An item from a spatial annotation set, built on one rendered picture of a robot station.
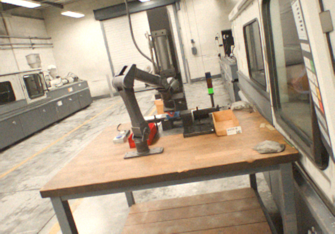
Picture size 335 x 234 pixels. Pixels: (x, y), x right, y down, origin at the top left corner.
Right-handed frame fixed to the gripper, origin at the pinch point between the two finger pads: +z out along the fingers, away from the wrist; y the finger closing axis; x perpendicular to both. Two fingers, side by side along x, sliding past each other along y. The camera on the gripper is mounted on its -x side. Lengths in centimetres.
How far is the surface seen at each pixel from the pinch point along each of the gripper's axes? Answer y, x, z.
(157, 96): 10.9, 7.0, -7.5
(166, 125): 1.3, 5.5, 9.4
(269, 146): -47, -44, -17
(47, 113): 428, 411, 318
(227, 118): -1.6, -33.0, 8.3
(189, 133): -17.1, -9.7, -0.2
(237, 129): -22.7, -34.9, -4.2
